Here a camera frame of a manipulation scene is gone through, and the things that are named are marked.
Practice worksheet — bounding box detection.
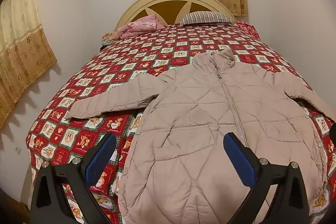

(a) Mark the beige quilted puffer jacket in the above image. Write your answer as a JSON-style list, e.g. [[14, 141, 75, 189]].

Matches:
[[64, 49, 336, 224]]

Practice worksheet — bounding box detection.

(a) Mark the red printed patchwork bedspread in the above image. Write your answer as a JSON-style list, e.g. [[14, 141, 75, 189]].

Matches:
[[26, 23, 336, 224]]

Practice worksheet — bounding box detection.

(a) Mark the pink crumpled blanket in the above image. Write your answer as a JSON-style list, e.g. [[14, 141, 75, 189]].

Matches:
[[117, 14, 164, 39]]

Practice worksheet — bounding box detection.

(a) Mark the striped pillow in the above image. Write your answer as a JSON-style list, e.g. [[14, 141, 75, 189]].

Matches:
[[180, 11, 235, 26]]

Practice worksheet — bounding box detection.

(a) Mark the cream wooden bed headboard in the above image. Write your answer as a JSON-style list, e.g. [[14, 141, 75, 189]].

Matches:
[[115, 0, 237, 31]]

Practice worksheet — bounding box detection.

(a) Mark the floral pillow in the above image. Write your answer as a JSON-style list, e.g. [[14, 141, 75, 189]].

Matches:
[[101, 32, 121, 43]]

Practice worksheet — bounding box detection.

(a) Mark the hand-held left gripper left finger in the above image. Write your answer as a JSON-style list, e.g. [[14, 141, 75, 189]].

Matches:
[[31, 132, 117, 224]]

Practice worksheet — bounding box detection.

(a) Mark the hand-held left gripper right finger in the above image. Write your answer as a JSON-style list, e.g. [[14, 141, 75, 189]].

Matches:
[[223, 132, 309, 224]]

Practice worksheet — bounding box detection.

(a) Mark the red striped cloth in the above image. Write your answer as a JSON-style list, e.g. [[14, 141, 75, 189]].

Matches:
[[236, 21, 260, 37]]

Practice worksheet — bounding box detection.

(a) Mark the cream floral side curtain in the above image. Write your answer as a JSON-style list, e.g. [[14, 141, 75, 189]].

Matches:
[[0, 0, 58, 128]]

